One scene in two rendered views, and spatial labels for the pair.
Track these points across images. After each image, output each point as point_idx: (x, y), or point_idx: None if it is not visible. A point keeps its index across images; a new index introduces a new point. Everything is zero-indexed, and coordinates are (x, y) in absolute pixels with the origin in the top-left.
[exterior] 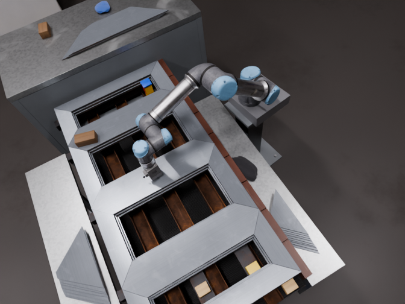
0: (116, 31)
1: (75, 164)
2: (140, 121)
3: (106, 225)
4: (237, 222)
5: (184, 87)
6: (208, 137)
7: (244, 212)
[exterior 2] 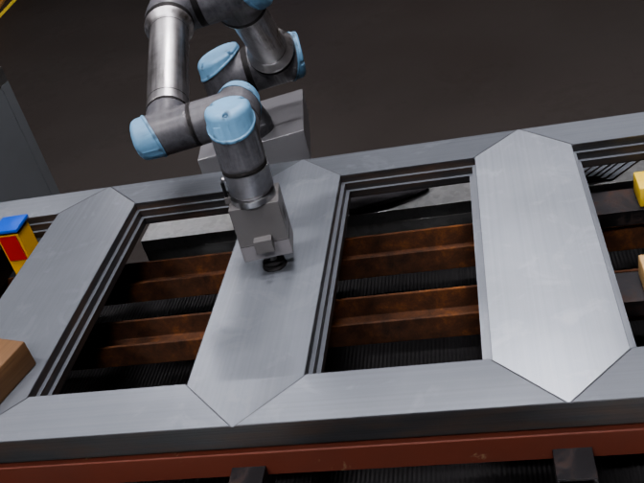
0: None
1: (34, 437)
2: (150, 122)
3: (324, 398)
4: (526, 161)
5: (172, 25)
6: (279, 164)
7: (510, 148)
